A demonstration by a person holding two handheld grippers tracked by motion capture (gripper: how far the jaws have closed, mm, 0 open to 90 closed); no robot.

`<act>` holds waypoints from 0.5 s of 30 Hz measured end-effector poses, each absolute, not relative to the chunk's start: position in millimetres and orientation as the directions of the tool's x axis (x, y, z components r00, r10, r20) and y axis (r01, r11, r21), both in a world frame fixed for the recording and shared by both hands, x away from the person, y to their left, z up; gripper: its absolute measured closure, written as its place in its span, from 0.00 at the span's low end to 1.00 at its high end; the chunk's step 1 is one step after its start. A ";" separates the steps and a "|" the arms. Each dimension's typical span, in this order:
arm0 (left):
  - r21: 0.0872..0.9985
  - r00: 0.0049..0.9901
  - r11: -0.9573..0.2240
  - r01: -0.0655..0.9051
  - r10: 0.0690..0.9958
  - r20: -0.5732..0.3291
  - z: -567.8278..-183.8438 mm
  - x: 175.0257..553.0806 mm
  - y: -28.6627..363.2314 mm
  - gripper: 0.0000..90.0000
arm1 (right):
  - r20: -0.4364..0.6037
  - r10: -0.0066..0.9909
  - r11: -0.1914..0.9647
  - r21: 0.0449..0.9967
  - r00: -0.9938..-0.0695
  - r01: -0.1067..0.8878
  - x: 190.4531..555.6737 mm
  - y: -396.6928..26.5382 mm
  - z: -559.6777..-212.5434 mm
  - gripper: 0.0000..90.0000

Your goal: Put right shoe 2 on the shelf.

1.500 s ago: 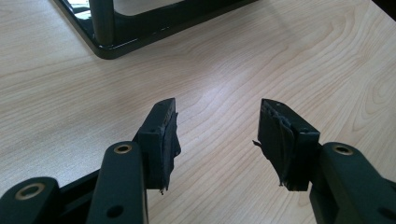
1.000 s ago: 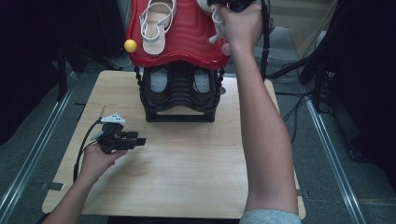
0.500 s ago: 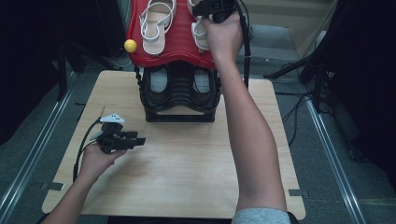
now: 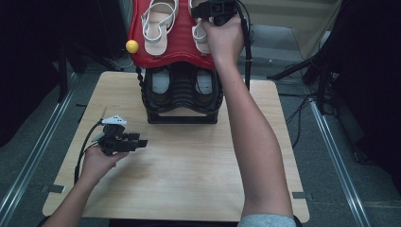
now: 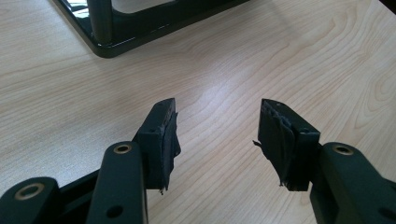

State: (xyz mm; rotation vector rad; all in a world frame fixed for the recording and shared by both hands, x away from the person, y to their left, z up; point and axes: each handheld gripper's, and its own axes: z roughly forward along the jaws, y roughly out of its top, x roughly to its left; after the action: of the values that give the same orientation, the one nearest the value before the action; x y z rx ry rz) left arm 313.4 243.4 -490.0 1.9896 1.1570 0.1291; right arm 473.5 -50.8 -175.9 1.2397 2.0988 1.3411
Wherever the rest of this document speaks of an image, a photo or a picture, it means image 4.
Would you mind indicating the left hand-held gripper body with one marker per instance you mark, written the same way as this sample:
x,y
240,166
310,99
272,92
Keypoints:
x,y
113,142

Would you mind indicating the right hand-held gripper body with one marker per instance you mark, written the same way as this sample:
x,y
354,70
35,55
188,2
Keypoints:
x,y
220,9

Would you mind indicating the white high-heel shoe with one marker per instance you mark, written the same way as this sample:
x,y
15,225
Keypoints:
x,y
201,42
156,41

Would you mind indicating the red and black shoe rack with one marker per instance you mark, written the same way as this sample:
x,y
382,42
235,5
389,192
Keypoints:
x,y
181,47

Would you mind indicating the black leather shoe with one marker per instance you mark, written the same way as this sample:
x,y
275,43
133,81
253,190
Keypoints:
x,y
204,82
160,82

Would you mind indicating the person's left hand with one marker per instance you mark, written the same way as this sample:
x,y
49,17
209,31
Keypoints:
x,y
94,167

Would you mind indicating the person's right hand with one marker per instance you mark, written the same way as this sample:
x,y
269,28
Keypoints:
x,y
225,41

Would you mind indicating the yellow ball knob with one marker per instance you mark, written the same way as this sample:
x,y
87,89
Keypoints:
x,y
132,46

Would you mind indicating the grey tape strip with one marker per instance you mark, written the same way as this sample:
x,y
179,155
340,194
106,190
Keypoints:
x,y
52,188
299,195

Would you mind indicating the dark curtain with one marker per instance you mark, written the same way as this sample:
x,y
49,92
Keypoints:
x,y
372,78
25,63

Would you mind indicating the black tripod stand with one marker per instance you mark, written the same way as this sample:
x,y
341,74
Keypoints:
x,y
322,94

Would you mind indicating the person's grey shirt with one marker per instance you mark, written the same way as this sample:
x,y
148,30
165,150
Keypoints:
x,y
268,221

